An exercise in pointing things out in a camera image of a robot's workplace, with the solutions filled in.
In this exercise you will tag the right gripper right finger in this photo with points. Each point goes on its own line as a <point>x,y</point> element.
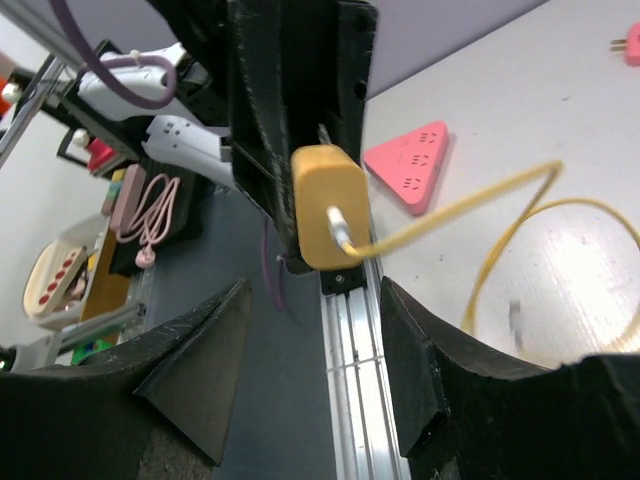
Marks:
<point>464,410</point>

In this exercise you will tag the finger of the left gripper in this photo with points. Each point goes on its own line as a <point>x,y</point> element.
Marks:
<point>348,85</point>

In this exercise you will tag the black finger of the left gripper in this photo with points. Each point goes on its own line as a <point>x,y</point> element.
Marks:
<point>263,76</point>

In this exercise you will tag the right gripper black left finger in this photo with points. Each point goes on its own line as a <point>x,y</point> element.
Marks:
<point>158,406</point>

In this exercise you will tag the yellow plug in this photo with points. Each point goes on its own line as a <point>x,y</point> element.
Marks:
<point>331,206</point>

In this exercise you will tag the pink triangular power strip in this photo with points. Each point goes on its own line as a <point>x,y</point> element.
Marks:
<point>409,165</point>

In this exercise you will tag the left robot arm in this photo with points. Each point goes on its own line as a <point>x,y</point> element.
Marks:
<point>149,82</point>

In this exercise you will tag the cream tray with red discs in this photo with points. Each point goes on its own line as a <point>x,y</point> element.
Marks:
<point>58,286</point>

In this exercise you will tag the pink square charger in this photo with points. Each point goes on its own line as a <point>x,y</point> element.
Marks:
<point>629,47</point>

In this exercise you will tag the aluminium rail frame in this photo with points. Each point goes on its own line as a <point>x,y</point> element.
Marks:
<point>362,419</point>

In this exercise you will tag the pink corded power strip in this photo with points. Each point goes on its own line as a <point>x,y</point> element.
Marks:
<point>144,213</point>

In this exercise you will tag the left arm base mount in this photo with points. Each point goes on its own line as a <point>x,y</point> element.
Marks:
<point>339,282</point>

